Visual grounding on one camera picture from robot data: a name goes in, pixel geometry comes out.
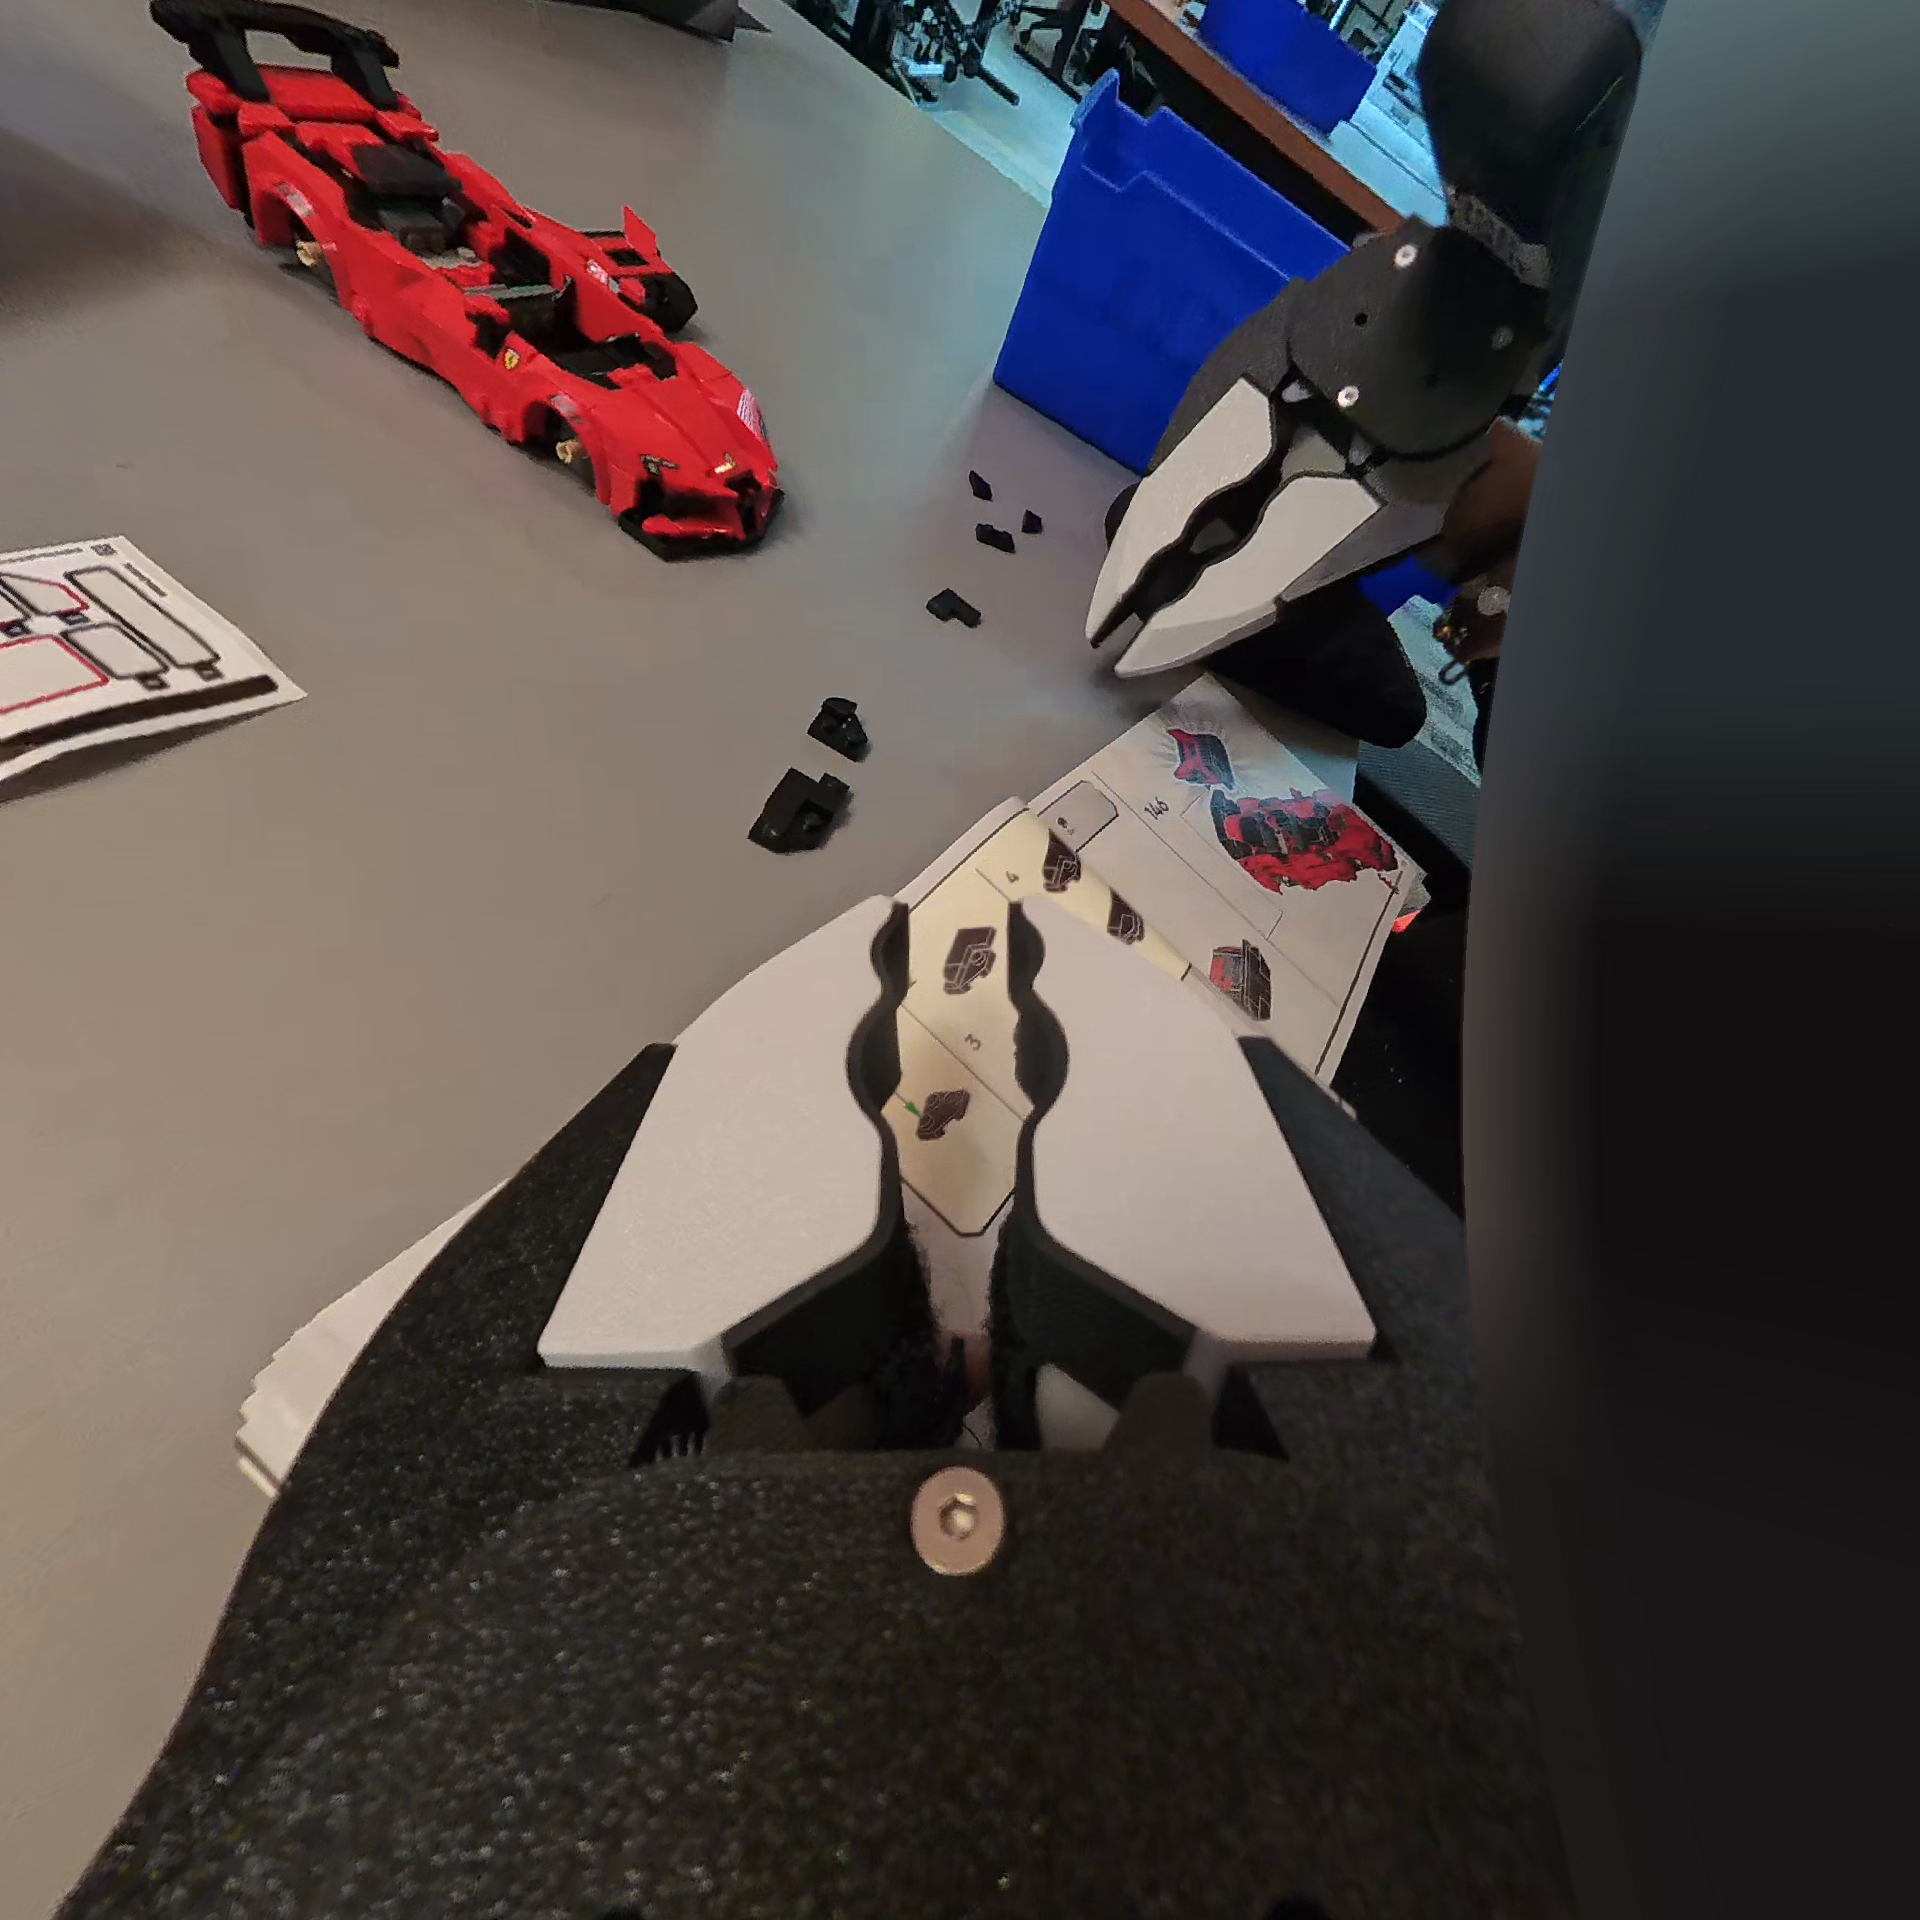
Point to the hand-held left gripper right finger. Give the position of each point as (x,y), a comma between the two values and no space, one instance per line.
(1184,1185)

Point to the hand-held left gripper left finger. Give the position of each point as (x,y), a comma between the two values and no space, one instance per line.
(751,1185)

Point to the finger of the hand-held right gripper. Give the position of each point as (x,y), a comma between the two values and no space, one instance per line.
(1200,451)
(1276,579)

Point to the black lego slope brick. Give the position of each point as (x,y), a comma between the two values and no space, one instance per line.
(796,810)

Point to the small black lego plate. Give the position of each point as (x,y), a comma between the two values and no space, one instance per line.
(839,727)

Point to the lego instruction booklet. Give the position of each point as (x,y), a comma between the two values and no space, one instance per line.
(1184,901)

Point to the red lego car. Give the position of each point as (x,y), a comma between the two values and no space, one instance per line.
(450,285)

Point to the person's right hand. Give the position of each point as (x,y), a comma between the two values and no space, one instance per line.
(1500,494)

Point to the blue plastic bin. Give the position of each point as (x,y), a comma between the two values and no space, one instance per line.
(1290,53)
(1141,270)

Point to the black office chair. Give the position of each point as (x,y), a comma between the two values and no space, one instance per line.
(975,45)

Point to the black flat object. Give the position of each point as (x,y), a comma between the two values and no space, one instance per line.
(690,11)

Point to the white sticker sheet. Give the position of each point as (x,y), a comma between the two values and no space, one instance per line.
(90,705)

